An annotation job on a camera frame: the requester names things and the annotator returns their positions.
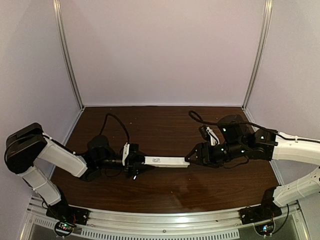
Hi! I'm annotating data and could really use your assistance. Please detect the white remote control body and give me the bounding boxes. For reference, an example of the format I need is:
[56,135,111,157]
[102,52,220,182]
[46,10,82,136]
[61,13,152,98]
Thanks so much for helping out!
[143,156,190,168]

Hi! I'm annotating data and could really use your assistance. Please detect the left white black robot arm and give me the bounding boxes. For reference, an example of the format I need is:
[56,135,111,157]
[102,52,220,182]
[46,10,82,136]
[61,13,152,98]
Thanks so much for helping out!
[4,122,153,221]

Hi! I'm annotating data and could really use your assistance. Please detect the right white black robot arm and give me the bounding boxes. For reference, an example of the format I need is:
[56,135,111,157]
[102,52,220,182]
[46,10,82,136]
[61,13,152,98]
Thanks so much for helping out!
[185,110,320,218]

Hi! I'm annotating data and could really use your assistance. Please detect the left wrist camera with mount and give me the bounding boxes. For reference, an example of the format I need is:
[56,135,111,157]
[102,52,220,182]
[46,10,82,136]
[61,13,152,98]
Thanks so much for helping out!
[122,142,130,166]

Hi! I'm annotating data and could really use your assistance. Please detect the right black camera cable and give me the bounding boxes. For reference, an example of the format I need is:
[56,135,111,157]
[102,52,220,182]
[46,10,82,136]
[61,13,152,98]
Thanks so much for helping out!
[188,110,277,133]

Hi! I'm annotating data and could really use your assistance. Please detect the black camera cable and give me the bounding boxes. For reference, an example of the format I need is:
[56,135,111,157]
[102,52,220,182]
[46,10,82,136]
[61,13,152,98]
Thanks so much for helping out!
[101,113,131,145]
[188,110,277,133]

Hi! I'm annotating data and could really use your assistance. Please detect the left black camera cable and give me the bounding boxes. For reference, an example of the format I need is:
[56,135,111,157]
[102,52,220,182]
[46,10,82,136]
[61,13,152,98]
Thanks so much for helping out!
[101,113,131,145]

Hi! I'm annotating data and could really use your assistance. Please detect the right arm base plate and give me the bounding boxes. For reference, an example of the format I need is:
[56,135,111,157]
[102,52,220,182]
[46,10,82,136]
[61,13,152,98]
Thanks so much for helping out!
[238,205,282,225]

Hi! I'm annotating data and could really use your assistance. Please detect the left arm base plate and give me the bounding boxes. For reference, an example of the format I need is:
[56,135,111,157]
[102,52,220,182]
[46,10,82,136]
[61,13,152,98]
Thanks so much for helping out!
[46,205,90,226]

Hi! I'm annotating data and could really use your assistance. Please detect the perforated white cable duct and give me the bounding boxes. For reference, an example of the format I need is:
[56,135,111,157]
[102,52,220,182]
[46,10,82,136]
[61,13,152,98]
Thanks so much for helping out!
[28,217,240,240]

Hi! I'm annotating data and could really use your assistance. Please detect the aluminium front rail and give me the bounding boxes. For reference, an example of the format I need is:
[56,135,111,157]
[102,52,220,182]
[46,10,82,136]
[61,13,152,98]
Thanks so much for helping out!
[18,196,311,240]

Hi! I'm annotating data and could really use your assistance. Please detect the left aluminium frame post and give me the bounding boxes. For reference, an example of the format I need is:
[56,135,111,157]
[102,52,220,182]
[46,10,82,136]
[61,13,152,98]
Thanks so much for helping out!
[52,0,85,110]

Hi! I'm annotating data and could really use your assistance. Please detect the aluminium frame post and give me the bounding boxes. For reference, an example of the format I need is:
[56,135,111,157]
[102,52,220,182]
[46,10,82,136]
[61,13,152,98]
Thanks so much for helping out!
[242,0,273,111]
[52,0,85,110]

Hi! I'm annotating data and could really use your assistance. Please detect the right aluminium frame post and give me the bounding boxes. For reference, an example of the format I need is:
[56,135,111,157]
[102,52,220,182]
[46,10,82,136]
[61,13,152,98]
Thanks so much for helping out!
[242,0,273,111]

